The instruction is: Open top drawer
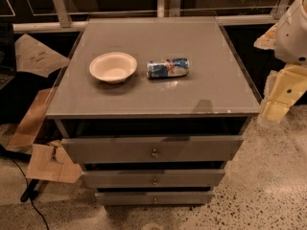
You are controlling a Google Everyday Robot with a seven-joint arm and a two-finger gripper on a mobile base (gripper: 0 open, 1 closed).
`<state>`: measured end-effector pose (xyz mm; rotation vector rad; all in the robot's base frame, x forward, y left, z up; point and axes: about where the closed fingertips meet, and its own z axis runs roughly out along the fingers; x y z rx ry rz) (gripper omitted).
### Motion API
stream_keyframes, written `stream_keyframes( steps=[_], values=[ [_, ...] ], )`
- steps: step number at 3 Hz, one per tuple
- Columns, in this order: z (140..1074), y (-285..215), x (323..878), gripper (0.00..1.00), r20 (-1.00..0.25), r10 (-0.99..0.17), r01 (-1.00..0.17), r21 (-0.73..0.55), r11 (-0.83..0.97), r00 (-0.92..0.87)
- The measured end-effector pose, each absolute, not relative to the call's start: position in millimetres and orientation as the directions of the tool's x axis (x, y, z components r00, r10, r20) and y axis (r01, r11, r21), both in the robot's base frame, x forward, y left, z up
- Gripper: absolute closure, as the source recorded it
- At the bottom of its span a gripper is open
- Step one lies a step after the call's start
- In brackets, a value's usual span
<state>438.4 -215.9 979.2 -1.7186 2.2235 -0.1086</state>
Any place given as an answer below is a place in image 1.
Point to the blue crushed drink can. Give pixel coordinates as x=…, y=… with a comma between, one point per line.
x=167, y=68

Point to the black laptop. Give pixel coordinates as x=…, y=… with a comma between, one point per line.
x=7, y=54

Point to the grey drawer cabinet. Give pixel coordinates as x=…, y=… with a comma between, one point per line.
x=215, y=98

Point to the brown cardboard piece lower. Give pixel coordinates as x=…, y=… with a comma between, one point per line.
x=51, y=162

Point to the white paper bowl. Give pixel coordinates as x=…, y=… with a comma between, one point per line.
x=113, y=67

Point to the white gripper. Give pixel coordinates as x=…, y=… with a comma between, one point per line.
x=293, y=37

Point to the grey middle drawer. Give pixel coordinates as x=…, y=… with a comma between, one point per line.
x=153, y=178

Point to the brown cardboard sheet upper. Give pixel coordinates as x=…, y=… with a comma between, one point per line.
x=37, y=58

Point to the grey drawer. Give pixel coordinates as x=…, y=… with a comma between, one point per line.
x=153, y=178
x=152, y=149
x=155, y=198

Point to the grey bottom drawer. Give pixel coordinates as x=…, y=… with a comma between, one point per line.
x=155, y=198

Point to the metal railing frame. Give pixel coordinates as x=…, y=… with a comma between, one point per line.
x=72, y=15

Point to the brown cardboard strip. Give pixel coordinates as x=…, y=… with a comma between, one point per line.
x=31, y=124

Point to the grey top drawer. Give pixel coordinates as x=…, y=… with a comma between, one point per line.
x=152, y=149

